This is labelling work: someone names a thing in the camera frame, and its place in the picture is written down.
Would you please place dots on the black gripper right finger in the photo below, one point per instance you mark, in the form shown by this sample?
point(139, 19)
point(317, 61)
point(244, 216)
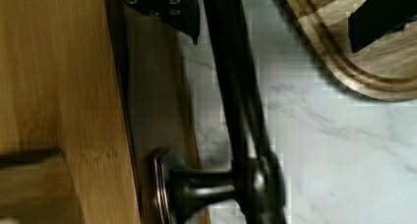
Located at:
point(376, 18)

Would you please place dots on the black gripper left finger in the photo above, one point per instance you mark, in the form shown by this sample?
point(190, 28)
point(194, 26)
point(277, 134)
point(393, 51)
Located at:
point(183, 15)

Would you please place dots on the dark wooden drawer front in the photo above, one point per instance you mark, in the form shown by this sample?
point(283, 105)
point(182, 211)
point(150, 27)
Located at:
point(155, 95)

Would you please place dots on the dark bronze drawer handle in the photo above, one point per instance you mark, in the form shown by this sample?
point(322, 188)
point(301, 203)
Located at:
point(255, 180)

